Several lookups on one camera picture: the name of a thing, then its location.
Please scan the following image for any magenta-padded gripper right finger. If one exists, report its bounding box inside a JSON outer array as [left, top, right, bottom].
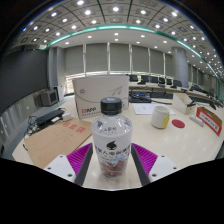
[[130, 142, 181, 187]]

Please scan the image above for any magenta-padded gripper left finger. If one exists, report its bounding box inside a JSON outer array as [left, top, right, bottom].
[[43, 142, 94, 187]]

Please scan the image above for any clear white-labelled drink bottle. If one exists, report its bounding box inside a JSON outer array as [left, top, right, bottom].
[[90, 97, 134, 186]]

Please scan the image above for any brown paper envelope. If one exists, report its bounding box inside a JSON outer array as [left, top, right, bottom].
[[23, 118, 93, 170]]

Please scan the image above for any flat round red coaster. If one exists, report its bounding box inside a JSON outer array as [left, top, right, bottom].
[[171, 118, 186, 129]]

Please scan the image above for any black power strip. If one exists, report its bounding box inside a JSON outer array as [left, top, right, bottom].
[[34, 108, 66, 127]]

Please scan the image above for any white printed paper sheet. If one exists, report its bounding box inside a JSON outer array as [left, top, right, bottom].
[[131, 102, 176, 116]]

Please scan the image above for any red-sided open cardboard box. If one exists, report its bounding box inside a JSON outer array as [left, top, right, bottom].
[[195, 106, 224, 136]]

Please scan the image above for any grey box monitor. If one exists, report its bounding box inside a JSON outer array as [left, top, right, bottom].
[[34, 89, 60, 108]]

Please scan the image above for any long curved conference desk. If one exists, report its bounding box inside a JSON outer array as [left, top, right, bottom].
[[128, 81, 223, 104]]

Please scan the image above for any white copy paper carton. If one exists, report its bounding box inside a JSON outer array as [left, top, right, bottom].
[[71, 74, 130, 120]]

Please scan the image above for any row of black office chairs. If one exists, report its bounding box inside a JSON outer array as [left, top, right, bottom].
[[128, 73, 214, 96]]

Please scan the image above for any group of ceiling lights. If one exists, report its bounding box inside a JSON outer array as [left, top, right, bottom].
[[19, 0, 224, 78]]

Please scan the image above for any white mug with yellow handle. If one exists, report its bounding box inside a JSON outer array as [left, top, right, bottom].
[[150, 105, 171, 130]]

